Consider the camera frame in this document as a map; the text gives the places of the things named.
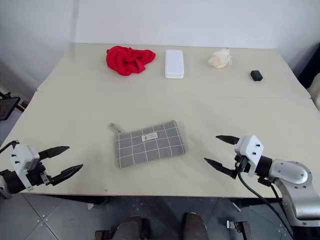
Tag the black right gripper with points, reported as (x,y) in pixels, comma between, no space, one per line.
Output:
(241,165)

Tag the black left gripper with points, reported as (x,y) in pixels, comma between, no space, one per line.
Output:
(37,175)

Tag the grey checked pouch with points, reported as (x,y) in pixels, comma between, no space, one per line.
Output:
(150,150)

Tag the black metal stand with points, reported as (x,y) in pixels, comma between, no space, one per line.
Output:
(7,106)

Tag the dark rounded shape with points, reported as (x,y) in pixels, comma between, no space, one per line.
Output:
(130,228)
(196,226)

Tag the small black power adapter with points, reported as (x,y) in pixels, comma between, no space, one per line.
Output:
(256,75)

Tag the white rectangular box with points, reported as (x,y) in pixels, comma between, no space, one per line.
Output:
(174,63)

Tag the red crumpled cloth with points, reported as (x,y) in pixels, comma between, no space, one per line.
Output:
(120,60)

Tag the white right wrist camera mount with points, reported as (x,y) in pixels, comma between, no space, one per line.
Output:
(248,147)

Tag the black table frame bar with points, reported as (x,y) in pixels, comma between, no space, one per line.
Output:
(175,199)

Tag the metal caster bracket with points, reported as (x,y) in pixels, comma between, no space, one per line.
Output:
(238,227)

